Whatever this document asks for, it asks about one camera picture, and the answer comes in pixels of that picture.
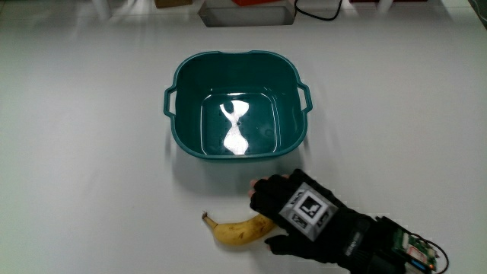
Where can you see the yellow banana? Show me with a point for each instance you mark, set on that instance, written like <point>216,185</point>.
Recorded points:
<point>239,231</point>

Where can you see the person's right hand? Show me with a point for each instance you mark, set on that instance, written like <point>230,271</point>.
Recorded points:
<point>274,198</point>

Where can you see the person's right forearm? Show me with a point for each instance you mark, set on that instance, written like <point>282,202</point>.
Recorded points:
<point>399,247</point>

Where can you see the white desk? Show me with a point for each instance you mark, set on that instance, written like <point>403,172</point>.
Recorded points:
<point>76,152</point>

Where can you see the brown cardboard box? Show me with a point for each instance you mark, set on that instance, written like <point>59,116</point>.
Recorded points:
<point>173,3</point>

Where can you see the teal plastic basin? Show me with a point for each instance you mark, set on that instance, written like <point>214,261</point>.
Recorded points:
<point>236,114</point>

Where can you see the grey metal box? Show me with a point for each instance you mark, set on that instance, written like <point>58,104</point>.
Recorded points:
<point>247,15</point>

